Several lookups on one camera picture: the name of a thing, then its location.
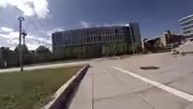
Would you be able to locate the grey concrete slab road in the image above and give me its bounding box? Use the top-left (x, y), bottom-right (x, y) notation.
top-left (0, 49), bottom-right (193, 109)

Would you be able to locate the brown building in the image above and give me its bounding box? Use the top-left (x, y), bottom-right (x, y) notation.
top-left (142, 29), bottom-right (187, 52)

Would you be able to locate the tall lamp pole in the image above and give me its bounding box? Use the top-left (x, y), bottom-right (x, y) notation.
top-left (15, 16), bottom-right (31, 72)

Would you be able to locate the bicycle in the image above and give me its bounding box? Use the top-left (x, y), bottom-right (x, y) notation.
top-left (169, 45), bottom-right (185, 58)

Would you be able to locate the dark glass curved building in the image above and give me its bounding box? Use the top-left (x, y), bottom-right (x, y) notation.
top-left (50, 22), bottom-right (145, 61)

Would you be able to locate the white painted line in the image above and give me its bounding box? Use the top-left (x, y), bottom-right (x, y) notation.
top-left (112, 58), bottom-right (193, 109)

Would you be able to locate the concrete kerb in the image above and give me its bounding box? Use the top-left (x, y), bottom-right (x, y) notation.
top-left (25, 63), bottom-right (95, 109)

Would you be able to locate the dark manhole cover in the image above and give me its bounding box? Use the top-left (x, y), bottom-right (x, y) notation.
top-left (139, 64), bottom-right (161, 72)

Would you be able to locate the grass lawn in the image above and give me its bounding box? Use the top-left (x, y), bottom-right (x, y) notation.
top-left (0, 63), bottom-right (90, 109)

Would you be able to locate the dark group of trees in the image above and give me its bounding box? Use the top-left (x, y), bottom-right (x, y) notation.
top-left (0, 41), bottom-right (55, 69)

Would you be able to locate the row of small trees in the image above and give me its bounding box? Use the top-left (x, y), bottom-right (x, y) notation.
top-left (52, 39), bottom-right (145, 61)

